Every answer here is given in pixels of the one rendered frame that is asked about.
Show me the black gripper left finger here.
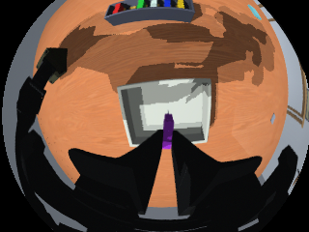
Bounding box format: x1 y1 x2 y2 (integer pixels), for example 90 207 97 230
69 129 163 215

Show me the green fuse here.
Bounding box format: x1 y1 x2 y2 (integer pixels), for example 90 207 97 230
136 0 146 9

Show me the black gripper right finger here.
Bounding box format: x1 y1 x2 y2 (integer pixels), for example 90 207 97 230
171 130 263 217

